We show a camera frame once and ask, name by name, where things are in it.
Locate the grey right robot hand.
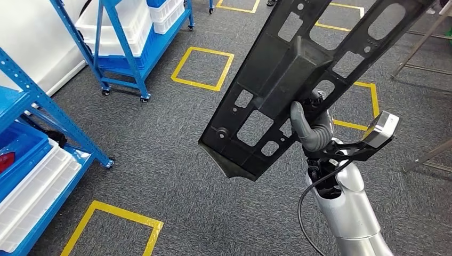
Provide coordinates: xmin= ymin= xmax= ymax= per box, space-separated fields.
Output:
xmin=290 ymin=91 xmax=335 ymax=153

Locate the black plastic panel part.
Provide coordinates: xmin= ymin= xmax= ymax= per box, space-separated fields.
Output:
xmin=197 ymin=0 xmax=437 ymax=182

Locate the blue shelf rack with casters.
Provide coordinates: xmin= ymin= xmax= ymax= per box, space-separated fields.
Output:
xmin=49 ymin=0 xmax=196 ymax=104

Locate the blue steel shelf rack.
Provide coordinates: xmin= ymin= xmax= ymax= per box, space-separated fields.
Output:
xmin=0 ymin=47 xmax=116 ymax=256

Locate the red part in bin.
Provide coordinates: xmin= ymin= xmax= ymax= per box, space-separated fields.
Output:
xmin=0 ymin=151 xmax=16 ymax=174

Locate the yellow floor tape square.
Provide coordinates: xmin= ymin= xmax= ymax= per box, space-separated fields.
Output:
xmin=332 ymin=81 xmax=381 ymax=132
xmin=314 ymin=3 xmax=365 ymax=33

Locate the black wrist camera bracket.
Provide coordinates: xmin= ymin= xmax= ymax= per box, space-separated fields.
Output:
xmin=303 ymin=139 xmax=375 ymax=163

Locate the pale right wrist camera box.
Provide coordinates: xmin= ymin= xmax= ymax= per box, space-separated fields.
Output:
xmin=361 ymin=110 xmax=400 ymax=149

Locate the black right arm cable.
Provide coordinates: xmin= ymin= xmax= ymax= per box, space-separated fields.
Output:
xmin=297 ymin=159 xmax=354 ymax=256

